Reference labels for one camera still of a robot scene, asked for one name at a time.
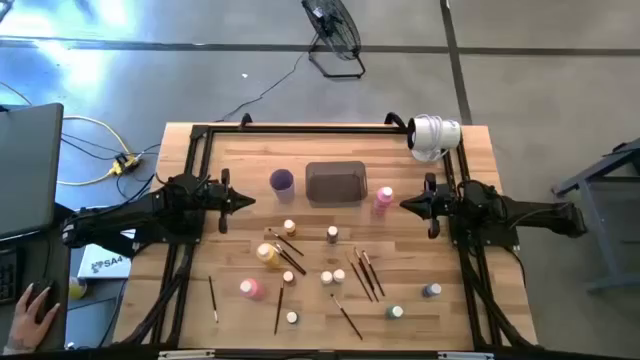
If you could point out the small dark green paint bottle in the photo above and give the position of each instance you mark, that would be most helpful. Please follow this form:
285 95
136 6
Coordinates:
292 317

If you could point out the small yellow paint bottle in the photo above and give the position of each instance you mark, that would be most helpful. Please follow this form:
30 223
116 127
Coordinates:
289 227

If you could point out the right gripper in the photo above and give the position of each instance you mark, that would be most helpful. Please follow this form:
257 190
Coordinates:
440 202

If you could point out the yellow power plug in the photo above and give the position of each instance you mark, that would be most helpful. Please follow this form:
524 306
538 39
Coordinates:
125 164

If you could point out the small teal paint bottle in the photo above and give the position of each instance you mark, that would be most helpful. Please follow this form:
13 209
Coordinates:
395 312

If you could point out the yellow round object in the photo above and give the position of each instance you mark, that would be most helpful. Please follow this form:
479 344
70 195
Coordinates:
77 288

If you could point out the small light blue paint bottle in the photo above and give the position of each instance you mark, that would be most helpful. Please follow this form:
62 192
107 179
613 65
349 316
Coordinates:
432 290

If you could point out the small white paint bottle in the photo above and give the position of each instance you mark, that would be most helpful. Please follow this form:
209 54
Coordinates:
339 276
326 278

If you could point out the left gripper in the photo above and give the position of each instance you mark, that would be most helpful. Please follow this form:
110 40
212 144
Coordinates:
212 197

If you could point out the orange bristle paint brush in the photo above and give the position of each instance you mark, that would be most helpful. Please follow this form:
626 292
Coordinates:
278 307

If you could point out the large pink paint bottle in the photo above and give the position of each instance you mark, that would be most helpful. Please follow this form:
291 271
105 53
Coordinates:
251 289
383 200

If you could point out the small red paint bottle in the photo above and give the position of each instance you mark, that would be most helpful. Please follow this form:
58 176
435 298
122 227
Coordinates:
288 277

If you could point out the large yellow paint bottle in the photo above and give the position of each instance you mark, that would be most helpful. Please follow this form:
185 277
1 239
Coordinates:
267 254

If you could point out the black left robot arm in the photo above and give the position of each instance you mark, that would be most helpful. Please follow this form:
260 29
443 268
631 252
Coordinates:
125 215

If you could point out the person's hand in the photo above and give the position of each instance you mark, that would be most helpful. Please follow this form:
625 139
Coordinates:
30 325

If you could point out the flat silver ferrule paint brush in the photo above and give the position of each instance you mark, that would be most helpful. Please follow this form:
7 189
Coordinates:
346 317

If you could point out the black floor fan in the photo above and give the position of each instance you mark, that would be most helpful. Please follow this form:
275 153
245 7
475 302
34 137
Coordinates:
332 27

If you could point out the grey laptop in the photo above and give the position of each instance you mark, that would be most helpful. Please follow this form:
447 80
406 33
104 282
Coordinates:
30 170

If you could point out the grey translucent plastic bin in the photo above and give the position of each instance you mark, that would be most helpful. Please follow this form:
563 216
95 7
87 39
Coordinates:
336 184

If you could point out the grey metal table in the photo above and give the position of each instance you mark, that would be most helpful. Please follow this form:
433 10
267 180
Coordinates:
600 175

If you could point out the black keyboard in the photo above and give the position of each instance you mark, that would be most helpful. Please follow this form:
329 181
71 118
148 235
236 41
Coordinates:
7 275

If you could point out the lilac plastic cup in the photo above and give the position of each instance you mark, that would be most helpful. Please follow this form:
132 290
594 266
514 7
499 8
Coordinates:
282 187

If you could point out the dark grey desk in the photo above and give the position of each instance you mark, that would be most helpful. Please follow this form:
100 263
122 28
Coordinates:
62 280

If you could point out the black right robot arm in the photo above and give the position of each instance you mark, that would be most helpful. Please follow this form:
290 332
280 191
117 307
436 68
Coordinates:
540 215

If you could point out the white light strip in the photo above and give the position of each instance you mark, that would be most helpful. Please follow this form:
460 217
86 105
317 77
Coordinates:
465 356
185 355

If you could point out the white cardboard box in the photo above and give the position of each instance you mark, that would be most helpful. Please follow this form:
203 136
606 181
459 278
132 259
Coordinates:
102 262

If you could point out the thin silver ferrule paint brush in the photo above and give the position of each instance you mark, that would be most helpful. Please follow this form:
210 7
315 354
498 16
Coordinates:
373 273

